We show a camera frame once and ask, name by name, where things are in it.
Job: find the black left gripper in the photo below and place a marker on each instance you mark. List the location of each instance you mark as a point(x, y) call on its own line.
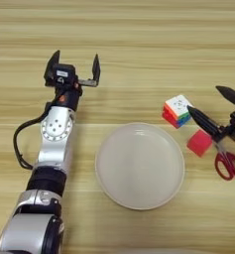
point(67, 99)

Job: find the small red cube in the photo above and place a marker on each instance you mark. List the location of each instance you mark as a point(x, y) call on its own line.
point(199, 143)

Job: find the multicolour puzzle cube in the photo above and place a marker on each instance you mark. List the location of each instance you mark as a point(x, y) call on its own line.
point(176, 109)

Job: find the round white plate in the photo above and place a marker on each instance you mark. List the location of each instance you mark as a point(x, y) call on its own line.
point(140, 168)

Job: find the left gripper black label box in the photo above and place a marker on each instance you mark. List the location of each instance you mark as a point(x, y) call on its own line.
point(63, 74)

